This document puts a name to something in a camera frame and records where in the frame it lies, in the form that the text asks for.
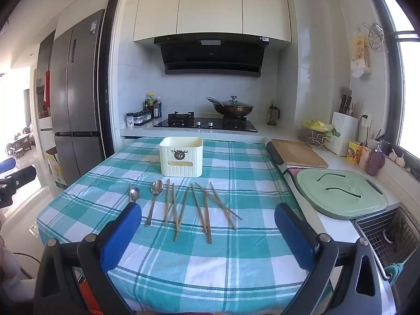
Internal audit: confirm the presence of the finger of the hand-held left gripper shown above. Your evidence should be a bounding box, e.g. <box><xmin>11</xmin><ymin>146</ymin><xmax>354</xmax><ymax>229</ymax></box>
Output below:
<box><xmin>0</xmin><ymin>157</ymin><xmax>16</xmax><ymax>175</ymax></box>
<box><xmin>3</xmin><ymin>166</ymin><xmax>36</xmax><ymax>187</ymax></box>

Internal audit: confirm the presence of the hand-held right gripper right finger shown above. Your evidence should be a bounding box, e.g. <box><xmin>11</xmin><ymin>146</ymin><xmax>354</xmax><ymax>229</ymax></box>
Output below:
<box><xmin>274</xmin><ymin>202</ymin><xmax>384</xmax><ymax>315</ymax></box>

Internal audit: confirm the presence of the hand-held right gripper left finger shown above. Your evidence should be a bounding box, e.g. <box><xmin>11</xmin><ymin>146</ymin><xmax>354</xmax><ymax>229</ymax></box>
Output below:
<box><xmin>33</xmin><ymin>202</ymin><xmax>142</xmax><ymax>315</ymax></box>

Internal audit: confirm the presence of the small metal spoon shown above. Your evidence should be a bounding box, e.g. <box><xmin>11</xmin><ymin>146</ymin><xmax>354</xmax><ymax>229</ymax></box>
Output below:
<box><xmin>128</xmin><ymin>183</ymin><xmax>141</xmax><ymax>204</ymax></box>

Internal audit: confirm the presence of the large metal spoon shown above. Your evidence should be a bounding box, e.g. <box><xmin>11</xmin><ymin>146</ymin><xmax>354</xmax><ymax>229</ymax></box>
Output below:
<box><xmin>144</xmin><ymin>179</ymin><xmax>164</xmax><ymax>228</ymax></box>

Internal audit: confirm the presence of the row of wooden chopsticks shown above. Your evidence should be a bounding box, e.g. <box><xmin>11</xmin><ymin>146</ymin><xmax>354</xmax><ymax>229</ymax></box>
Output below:
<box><xmin>164</xmin><ymin>179</ymin><xmax>243</xmax><ymax>244</ymax></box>

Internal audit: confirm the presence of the cream ribbed utensil holder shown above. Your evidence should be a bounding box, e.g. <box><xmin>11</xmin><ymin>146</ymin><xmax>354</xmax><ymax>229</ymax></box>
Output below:
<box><xmin>159</xmin><ymin>137</ymin><xmax>204</xmax><ymax>177</ymax></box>

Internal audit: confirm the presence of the low wooden table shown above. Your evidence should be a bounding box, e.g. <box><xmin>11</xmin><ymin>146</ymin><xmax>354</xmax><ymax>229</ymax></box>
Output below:
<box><xmin>7</xmin><ymin>131</ymin><xmax>36</xmax><ymax>153</ymax></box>

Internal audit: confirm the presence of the yellow cardboard box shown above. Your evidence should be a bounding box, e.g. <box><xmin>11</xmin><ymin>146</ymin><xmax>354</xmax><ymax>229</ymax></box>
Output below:
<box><xmin>46</xmin><ymin>148</ymin><xmax>66</xmax><ymax>187</ymax></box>

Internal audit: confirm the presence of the light green sink cover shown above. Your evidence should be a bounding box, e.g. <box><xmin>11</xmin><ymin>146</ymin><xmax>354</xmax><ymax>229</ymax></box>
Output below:
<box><xmin>296</xmin><ymin>169</ymin><xmax>389</xmax><ymax>220</ymax></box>

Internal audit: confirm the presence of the pink mat with black rim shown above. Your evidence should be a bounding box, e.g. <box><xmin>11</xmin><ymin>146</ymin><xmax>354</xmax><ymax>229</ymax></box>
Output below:
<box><xmin>283</xmin><ymin>167</ymin><xmax>316</xmax><ymax>204</ymax></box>

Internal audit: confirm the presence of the person's white clothing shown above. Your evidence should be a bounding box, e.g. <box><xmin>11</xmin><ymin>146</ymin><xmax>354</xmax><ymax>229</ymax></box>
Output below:
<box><xmin>0</xmin><ymin>236</ymin><xmax>36</xmax><ymax>302</ymax></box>

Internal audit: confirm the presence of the wooden cutting board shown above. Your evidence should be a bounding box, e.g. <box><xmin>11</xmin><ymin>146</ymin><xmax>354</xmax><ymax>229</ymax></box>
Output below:
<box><xmin>271</xmin><ymin>139</ymin><xmax>329</xmax><ymax>169</ymax></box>

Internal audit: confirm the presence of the teal checked tablecloth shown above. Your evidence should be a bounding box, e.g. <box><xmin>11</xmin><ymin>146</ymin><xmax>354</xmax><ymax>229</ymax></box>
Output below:
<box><xmin>37</xmin><ymin>137</ymin><xmax>332</xmax><ymax>314</ymax></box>

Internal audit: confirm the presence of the black padded bar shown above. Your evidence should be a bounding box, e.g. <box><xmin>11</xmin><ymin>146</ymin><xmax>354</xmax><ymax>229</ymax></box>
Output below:
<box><xmin>266</xmin><ymin>142</ymin><xmax>285</xmax><ymax>166</ymax></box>

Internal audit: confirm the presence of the grey steel refrigerator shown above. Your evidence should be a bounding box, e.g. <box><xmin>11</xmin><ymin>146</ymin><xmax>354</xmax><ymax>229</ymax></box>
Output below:
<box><xmin>49</xmin><ymin>8</ymin><xmax>106</xmax><ymax>187</ymax></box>

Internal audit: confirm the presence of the red hanging cloth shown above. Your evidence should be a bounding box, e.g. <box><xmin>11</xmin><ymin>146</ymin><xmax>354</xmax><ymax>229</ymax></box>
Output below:
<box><xmin>44</xmin><ymin>70</ymin><xmax>51</xmax><ymax>109</ymax></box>

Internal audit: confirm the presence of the steel sink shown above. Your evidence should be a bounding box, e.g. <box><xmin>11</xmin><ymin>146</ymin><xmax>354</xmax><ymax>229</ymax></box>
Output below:
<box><xmin>354</xmin><ymin>203</ymin><xmax>420</xmax><ymax>270</ymax></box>

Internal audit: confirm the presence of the yellow printed cup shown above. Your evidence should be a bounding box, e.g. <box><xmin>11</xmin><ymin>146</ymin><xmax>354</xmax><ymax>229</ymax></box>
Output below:
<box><xmin>347</xmin><ymin>140</ymin><xmax>363</xmax><ymax>164</ymax></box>

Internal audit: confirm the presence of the pink cup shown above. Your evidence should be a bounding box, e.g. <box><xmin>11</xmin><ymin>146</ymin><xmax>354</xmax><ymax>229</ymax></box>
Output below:
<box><xmin>359</xmin><ymin>146</ymin><xmax>373</xmax><ymax>169</ymax></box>

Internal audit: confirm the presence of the teal hanging cloth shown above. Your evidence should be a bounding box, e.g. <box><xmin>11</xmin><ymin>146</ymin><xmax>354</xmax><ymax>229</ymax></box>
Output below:
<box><xmin>384</xmin><ymin>262</ymin><xmax>405</xmax><ymax>283</ymax></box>

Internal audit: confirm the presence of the purple soap dispenser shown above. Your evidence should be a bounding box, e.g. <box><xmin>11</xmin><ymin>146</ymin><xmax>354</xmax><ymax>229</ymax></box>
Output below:
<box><xmin>365</xmin><ymin>139</ymin><xmax>386</xmax><ymax>177</ymax></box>

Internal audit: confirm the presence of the yellow green plastic bag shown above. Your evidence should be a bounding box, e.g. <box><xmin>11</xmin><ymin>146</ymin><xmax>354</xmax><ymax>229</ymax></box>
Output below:
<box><xmin>302</xmin><ymin>120</ymin><xmax>342</xmax><ymax>138</ymax></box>

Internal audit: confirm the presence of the white knife block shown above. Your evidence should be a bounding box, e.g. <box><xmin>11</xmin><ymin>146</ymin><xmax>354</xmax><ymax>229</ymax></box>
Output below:
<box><xmin>331</xmin><ymin>111</ymin><xmax>359</xmax><ymax>148</ymax></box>

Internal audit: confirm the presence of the spice jar rack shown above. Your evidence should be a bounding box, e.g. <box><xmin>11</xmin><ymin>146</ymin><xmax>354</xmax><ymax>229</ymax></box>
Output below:
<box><xmin>133</xmin><ymin>109</ymin><xmax>154</xmax><ymax>125</ymax></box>

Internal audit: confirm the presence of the glass jar with dark lid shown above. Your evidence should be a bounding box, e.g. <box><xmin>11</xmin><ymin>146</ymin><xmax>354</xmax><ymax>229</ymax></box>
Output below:
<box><xmin>267</xmin><ymin>103</ymin><xmax>280</xmax><ymax>126</ymax></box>

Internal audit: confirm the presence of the dark wok with lid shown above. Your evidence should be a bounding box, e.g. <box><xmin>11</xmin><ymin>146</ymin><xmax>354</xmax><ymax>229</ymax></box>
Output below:
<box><xmin>206</xmin><ymin>96</ymin><xmax>255</xmax><ymax>118</ymax></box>

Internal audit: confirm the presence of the hanging printed plastic bag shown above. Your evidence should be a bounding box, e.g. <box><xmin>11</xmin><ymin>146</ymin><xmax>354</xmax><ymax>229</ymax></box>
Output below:
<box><xmin>349</xmin><ymin>31</ymin><xmax>373</xmax><ymax>79</ymax></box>

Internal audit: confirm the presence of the black range hood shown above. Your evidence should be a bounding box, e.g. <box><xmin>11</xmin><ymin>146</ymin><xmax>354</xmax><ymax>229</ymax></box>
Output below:
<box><xmin>154</xmin><ymin>34</ymin><xmax>270</xmax><ymax>78</ymax></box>

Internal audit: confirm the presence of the metal steamer rack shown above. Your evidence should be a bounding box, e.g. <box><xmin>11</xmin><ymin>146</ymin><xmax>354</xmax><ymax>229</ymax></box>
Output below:
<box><xmin>363</xmin><ymin>22</ymin><xmax>389</xmax><ymax>53</ymax></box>

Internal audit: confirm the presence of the black cable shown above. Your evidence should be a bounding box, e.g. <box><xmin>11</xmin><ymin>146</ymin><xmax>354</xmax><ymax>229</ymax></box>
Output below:
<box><xmin>13</xmin><ymin>252</ymin><xmax>41</xmax><ymax>281</ymax></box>

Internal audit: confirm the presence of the metal wire rack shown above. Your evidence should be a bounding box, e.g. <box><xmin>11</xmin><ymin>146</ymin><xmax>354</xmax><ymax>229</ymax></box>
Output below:
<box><xmin>298</xmin><ymin>128</ymin><xmax>333</xmax><ymax>155</ymax></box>

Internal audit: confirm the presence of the black door frame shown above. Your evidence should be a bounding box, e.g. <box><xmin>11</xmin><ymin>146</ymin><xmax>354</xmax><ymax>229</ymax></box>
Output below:
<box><xmin>100</xmin><ymin>0</ymin><xmax>127</xmax><ymax>168</ymax></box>

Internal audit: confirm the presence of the dark window frame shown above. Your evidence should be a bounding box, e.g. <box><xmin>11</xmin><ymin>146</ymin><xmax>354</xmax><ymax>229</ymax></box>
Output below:
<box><xmin>359</xmin><ymin>0</ymin><xmax>420</xmax><ymax>171</ymax></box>

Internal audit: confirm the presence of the white wall cabinet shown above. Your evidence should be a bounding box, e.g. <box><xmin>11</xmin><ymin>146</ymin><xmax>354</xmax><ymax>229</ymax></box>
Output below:
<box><xmin>133</xmin><ymin>0</ymin><xmax>292</xmax><ymax>44</ymax></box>

